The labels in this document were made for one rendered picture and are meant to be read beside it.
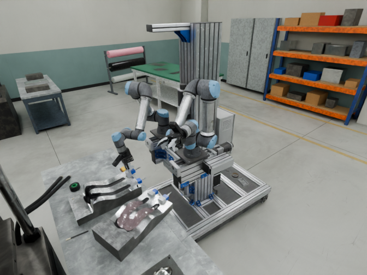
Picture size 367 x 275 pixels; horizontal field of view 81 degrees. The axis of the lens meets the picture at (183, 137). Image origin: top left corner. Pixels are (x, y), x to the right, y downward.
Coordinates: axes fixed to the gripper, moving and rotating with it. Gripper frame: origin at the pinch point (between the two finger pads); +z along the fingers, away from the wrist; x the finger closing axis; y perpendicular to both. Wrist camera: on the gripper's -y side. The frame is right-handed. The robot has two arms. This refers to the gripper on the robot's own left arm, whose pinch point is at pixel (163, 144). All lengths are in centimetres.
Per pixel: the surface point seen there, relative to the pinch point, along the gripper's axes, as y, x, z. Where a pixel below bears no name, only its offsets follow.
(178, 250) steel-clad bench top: 67, -6, 13
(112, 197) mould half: 49, 54, 7
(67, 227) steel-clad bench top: 57, 69, 37
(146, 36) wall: -69, 500, -604
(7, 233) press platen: 32, 68, 64
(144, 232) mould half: 59, 17, 16
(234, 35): -31, 168, -606
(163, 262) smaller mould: 60, -6, 27
